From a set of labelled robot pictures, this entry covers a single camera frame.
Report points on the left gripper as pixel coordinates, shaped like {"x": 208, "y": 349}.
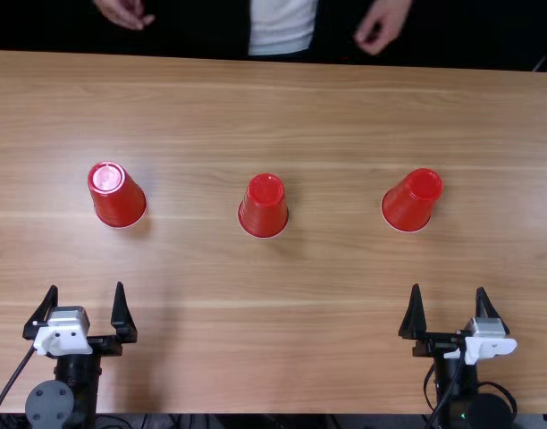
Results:
{"x": 106, "y": 346}

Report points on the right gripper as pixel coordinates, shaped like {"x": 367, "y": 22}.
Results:
{"x": 434, "y": 345}

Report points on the red cup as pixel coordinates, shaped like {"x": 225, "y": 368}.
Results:
{"x": 409, "y": 203}
{"x": 119, "y": 201}
{"x": 263, "y": 207}

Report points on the person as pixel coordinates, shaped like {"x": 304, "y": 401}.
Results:
{"x": 280, "y": 27}

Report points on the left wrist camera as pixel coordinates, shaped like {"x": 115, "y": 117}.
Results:
{"x": 63, "y": 335}

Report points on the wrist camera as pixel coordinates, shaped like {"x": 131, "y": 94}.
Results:
{"x": 488, "y": 339}
{"x": 63, "y": 335}

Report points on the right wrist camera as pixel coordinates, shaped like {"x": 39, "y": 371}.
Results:
{"x": 488, "y": 339}

